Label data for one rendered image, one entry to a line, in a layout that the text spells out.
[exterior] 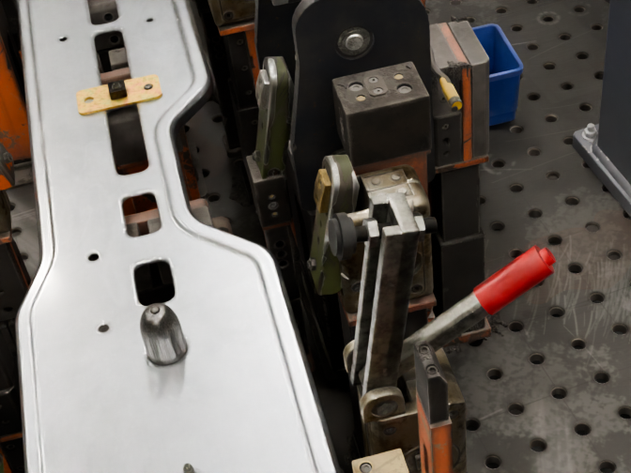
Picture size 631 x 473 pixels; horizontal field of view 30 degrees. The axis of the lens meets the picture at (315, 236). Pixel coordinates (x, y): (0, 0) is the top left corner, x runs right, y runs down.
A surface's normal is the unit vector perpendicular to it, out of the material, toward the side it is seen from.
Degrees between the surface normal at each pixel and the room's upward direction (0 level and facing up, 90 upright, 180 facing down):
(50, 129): 0
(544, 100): 0
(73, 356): 0
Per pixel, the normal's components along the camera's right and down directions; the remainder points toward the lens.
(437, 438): 0.23, 0.67
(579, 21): -0.10, -0.70
